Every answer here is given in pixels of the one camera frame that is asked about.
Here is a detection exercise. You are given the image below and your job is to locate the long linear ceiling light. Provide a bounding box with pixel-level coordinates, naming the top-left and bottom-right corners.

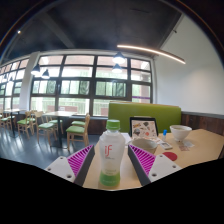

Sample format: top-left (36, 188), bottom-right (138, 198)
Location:
top-left (116, 43), bottom-right (187, 65)

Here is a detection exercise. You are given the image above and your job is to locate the black-framed picture menu stand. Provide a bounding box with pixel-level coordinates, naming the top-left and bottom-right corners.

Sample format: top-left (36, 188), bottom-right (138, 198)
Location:
top-left (129, 116), bottom-right (159, 140)

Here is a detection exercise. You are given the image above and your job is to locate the group of pendant lamps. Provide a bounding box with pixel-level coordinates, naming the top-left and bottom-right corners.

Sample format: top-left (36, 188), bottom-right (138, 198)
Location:
top-left (30, 51), bottom-right (127, 80)

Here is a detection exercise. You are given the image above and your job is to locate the flat round red coaster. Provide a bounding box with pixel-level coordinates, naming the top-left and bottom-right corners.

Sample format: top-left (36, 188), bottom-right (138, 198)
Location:
top-left (162, 151), bottom-right (179, 162)

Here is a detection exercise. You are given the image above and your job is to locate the light wooden dining table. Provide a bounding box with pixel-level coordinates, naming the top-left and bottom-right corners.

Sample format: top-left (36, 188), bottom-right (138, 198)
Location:
top-left (43, 110), bottom-right (78, 149)
top-left (3, 108), bottom-right (26, 138)

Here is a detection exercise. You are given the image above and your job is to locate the green upholstered booth bench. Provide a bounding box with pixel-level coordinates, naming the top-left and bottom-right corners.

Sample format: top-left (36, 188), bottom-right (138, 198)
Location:
top-left (107, 101), bottom-right (183, 134)

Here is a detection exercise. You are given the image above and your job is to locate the group of green-seated wooden chairs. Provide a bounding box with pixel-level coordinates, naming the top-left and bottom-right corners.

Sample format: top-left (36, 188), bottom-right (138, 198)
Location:
top-left (0, 109), bottom-right (92, 151)

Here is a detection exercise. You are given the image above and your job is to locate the small white flat card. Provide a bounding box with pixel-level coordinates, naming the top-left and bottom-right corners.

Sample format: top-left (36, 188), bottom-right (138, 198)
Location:
top-left (156, 139), bottom-right (174, 150)

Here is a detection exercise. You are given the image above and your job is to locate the small white paper slip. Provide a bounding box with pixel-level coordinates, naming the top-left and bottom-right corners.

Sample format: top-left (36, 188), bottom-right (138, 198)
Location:
top-left (178, 140), bottom-right (196, 152)

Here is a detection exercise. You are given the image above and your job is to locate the white ceramic bowl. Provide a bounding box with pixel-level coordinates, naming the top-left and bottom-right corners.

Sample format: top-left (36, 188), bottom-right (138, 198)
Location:
top-left (169, 124), bottom-right (193, 142)

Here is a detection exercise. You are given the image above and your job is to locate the dark-framed window wall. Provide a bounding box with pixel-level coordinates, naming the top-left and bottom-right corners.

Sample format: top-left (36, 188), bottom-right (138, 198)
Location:
top-left (0, 54), bottom-right (154, 118)

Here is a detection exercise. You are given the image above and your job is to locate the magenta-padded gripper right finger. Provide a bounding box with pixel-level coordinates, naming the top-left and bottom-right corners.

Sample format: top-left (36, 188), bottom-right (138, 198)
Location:
top-left (127, 143), bottom-right (183, 187)

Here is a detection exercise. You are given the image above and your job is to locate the white paper sheet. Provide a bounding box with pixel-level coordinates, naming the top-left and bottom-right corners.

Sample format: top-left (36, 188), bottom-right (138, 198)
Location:
top-left (121, 132), bottom-right (133, 145)

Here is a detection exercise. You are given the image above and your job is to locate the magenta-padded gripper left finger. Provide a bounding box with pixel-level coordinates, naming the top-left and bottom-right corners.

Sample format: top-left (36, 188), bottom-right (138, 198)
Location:
top-left (44, 143), bottom-right (96, 187)

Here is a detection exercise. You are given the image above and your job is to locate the green-capped clear drink bottle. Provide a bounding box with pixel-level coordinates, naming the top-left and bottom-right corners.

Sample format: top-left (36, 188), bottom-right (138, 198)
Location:
top-left (98, 119), bottom-right (127, 188)

